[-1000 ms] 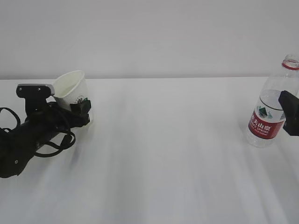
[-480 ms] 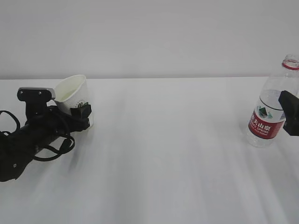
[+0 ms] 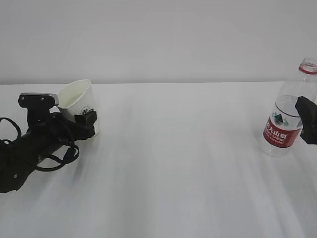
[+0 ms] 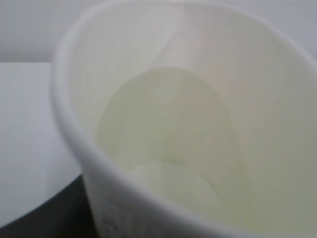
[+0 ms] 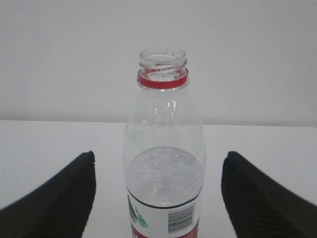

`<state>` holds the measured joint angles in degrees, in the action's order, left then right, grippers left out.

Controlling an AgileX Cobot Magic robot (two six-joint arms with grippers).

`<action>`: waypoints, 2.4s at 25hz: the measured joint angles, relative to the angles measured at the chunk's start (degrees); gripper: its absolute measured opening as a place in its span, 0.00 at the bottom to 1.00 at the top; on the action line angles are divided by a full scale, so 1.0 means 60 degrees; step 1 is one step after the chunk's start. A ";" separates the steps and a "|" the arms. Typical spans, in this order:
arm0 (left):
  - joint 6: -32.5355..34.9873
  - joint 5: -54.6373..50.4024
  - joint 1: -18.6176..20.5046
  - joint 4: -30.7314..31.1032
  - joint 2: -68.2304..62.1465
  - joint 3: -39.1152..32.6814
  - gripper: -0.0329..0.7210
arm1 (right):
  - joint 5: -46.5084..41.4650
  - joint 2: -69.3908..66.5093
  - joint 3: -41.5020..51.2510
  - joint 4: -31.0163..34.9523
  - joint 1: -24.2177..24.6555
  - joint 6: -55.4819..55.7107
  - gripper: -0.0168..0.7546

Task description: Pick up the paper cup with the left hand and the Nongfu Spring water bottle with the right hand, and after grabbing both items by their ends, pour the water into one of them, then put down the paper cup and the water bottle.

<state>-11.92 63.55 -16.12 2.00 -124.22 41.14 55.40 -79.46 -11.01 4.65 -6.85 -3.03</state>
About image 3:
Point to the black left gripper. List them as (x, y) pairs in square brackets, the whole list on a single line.
[(45, 138)]

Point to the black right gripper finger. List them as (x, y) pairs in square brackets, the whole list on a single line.
[(307, 111)]

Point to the white paper coffee cup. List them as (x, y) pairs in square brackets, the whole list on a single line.
[(76, 98)]

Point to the Nongfu Spring water bottle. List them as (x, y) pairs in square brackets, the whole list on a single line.
[(284, 123)]

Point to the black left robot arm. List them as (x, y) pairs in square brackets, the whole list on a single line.
[(16, 165)]

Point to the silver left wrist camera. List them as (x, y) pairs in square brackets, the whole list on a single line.
[(38, 106)]

